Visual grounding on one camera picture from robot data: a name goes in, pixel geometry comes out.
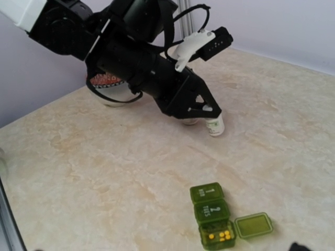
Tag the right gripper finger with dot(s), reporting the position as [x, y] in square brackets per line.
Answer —
[298, 247]

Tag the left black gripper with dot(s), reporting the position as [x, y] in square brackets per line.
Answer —
[188, 97]

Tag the small white pill bottle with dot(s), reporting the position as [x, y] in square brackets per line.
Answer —
[215, 126]

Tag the green weekly pill organizer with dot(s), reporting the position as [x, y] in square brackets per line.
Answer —
[212, 215]

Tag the red patterned bowl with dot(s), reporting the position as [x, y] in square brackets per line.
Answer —
[109, 90]

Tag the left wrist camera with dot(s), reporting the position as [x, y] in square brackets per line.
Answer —
[203, 44]

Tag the left aluminium corner post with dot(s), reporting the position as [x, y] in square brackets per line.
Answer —
[186, 22]

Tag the aluminium front rail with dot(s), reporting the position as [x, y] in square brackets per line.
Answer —
[11, 238]

